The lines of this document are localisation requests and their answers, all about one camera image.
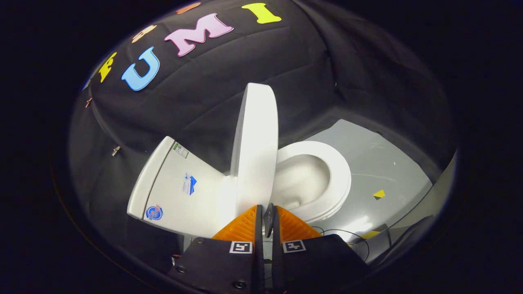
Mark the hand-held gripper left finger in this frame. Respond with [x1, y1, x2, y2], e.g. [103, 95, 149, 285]
[167, 204, 265, 294]

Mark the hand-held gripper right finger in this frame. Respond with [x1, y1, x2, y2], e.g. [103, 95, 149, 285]
[271, 205, 371, 294]

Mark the white toilet lid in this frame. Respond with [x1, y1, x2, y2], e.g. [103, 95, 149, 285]
[230, 83, 279, 238]

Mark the white toilet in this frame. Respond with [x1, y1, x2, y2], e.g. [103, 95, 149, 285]
[127, 136, 348, 239]

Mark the white toilet seat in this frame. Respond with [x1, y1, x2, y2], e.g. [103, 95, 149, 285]
[275, 141, 352, 224]

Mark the black backdrop cloth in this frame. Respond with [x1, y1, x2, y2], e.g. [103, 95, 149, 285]
[67, 0, 458, 286]

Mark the black cable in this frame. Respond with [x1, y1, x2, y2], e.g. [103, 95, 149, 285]
[311, 226, 371, 258]

